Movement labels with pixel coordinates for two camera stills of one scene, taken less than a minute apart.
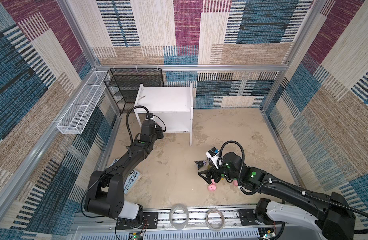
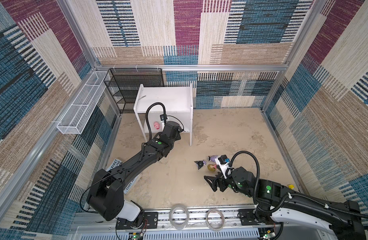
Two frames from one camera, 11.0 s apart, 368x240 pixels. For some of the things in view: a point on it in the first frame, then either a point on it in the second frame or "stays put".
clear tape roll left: x=176 y=225 stays put
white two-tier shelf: x=173 y=105 stays put
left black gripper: x=158 y=130 → x=177 y=136
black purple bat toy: x=200 y=163 stays put
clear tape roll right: x=208 y=224 stays put
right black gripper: x=213 y=172 → x=220 y=179
